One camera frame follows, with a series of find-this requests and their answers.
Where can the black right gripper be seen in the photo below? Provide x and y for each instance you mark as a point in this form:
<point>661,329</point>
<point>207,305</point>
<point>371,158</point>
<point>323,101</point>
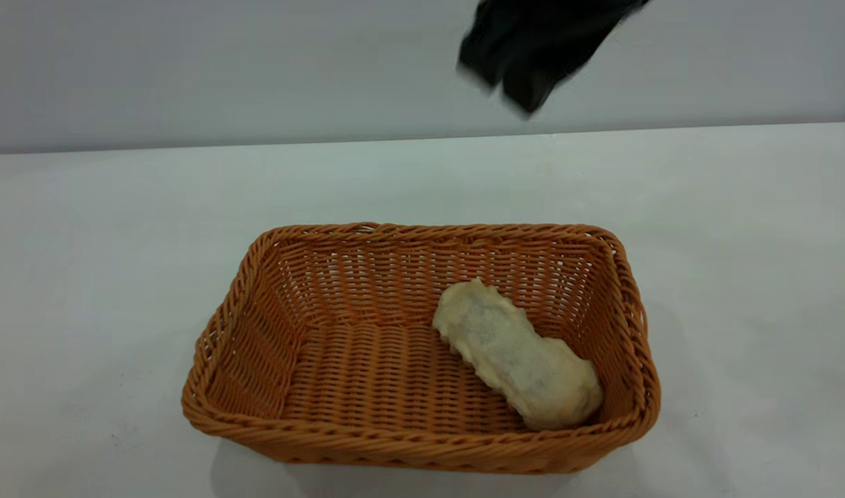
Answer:
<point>553,28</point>

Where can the ridged golden bread loaf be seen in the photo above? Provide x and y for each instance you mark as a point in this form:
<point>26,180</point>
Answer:
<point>519,356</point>

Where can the orange woven wicker basket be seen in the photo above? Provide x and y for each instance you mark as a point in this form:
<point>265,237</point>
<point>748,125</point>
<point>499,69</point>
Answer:
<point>367,387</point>

